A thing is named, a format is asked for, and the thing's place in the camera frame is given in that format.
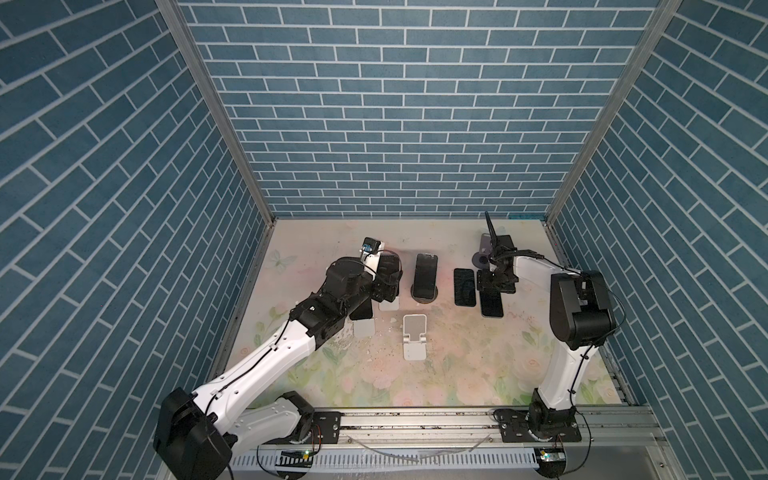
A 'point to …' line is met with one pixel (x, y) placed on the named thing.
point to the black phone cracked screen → (464, 287)
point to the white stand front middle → (415, 336)
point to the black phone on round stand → (425, 275)
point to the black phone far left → (364, 311)
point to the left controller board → (296, 459)
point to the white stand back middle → (384, 305)
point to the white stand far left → (364, 328)
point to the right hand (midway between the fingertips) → (491, 287)
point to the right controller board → (550, 462)
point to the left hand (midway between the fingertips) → (394, 268)
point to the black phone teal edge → (491, 304)
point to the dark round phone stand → (423, 300)
